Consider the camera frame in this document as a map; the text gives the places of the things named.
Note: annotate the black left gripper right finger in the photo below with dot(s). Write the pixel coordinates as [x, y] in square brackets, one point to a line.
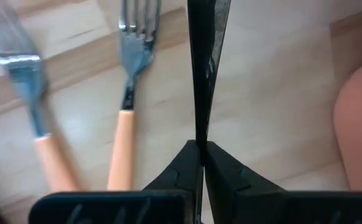
[277, 208]

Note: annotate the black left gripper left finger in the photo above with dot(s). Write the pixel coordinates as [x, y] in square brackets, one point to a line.
[112, 208]

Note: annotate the orange plastic bin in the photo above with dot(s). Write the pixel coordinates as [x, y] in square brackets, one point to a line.
[361, 124]

